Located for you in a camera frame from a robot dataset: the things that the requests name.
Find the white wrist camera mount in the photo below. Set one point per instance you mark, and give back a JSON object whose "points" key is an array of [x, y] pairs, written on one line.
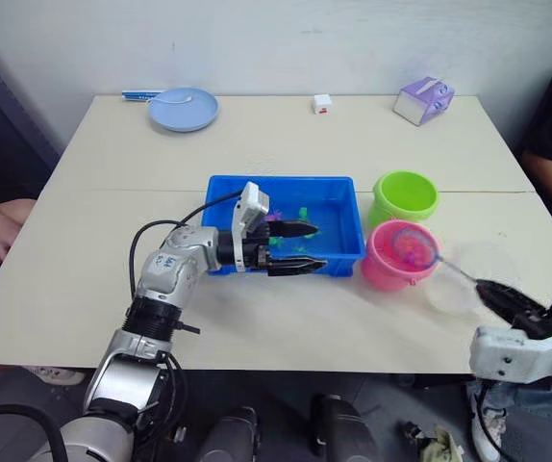
{"points": [[253, 202], [507, 351]]}

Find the dark rounded shape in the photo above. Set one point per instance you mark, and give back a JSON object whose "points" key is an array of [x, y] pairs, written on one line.
{"points": [[230, 438], [341, 426]]}

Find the pink plastic bucket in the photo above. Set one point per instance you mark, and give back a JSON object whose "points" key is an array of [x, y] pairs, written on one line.
{"points": [[382, 269]]}

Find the green toy fish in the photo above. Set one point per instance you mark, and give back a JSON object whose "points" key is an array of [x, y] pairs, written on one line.
{"points": [[299, 248], [303, 212]]}

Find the blue jeans leg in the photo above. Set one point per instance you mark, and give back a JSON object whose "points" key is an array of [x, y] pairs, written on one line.
{"points": [[540, 409]]}

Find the purple tissue box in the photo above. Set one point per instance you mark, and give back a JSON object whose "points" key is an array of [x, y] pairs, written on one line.
{"points": [[420, 103]]}

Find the blue plastic tub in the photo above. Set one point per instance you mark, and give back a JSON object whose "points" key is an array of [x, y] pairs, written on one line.
{"points": [[338, 226]]}

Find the small purple fishing net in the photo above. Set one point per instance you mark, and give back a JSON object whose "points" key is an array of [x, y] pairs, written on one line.
{"points": [[415, 252]]}

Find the green plastic bucket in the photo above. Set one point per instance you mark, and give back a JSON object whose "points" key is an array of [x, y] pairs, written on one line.
{"points": [[384, 207]]}

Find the white plastic spoon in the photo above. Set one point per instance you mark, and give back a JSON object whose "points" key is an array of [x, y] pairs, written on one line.
{"points": [[180, 99]]}

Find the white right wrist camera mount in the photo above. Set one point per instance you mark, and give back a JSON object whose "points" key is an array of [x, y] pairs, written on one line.
{"points": [[507, 351]]}

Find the light blue plate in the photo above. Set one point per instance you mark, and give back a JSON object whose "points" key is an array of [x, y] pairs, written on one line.
{"points": [[184, 118]]}

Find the olive green cloth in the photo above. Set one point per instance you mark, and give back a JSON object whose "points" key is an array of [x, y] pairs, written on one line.
{"points": [[442, 445]]}

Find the white cube with red mark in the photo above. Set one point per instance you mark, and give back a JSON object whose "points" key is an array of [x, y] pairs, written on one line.
{"points": [[321, 102]]}

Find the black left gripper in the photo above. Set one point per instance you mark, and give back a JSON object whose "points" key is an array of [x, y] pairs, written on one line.
{"points": [[259, 254]]}

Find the white sneaker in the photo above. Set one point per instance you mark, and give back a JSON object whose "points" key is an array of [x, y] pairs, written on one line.
{"points": [[487, 428]]}

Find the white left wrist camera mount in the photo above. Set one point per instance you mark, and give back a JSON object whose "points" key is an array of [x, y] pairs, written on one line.
{"points": [[253, 202]]}

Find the pale shoe under table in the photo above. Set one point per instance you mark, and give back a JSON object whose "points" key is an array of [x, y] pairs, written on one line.
{"points": [[57, 375]]}

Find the blue and white flat box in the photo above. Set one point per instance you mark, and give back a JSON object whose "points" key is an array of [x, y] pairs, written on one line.
{"points": [[134, 95]]}

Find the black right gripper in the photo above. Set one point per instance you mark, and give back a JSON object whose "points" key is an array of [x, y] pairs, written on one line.
{"points": [[540, 317]]}

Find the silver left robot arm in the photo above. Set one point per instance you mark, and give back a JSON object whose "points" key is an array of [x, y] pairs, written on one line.
{"points": [[165, 269]]}

